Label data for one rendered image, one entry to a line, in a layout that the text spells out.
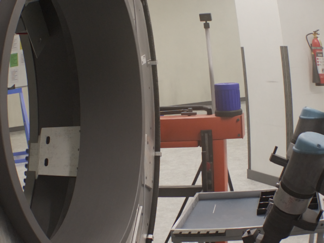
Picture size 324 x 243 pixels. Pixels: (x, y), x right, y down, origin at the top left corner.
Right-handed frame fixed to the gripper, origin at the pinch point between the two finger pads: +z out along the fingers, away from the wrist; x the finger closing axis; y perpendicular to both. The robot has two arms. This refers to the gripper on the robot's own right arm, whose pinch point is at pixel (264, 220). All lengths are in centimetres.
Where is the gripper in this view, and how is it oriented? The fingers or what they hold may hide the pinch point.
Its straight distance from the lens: 141.6
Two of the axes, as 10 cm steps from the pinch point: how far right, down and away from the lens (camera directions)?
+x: 1.6, -0.3, 9.9
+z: -3.4, 9.4, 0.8
